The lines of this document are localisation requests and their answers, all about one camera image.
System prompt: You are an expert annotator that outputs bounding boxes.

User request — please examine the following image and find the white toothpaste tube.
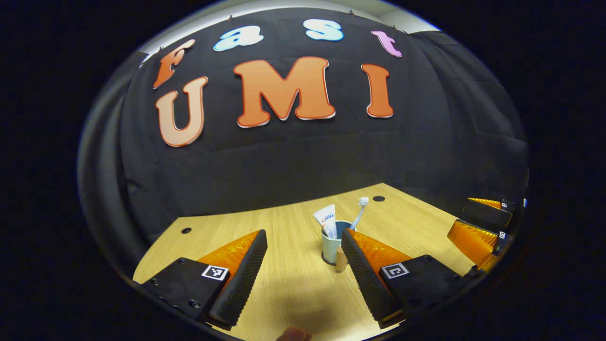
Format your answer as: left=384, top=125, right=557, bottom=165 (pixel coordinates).
left=313, top=204, right=338, bottom=239

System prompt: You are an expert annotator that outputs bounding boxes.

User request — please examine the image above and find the wooden desktop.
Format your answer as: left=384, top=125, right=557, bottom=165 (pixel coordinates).
left=133, top=182, right=479, bottom=341

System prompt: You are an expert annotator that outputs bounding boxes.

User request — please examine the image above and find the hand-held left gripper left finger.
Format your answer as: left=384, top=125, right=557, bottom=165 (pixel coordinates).
left=133, top=229, right=268, bottom=331

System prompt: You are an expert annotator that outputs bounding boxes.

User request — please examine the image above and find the black backdrop cloth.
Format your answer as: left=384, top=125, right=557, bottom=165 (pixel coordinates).
left=78, top=7, right=529, bottom=280

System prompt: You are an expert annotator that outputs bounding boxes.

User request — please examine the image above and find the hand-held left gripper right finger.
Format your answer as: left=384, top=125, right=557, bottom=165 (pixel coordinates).
left=341, top=228, right=474, bottom=330

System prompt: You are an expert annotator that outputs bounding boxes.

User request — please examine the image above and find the white and blue toothbrush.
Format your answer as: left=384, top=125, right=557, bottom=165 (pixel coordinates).
left=349, top=197, right=369, bottom=231

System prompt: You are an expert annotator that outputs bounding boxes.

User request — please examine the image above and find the light blue cup wooden handle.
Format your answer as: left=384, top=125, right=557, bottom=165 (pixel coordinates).
left=321, top=220, right=356, bottom=273

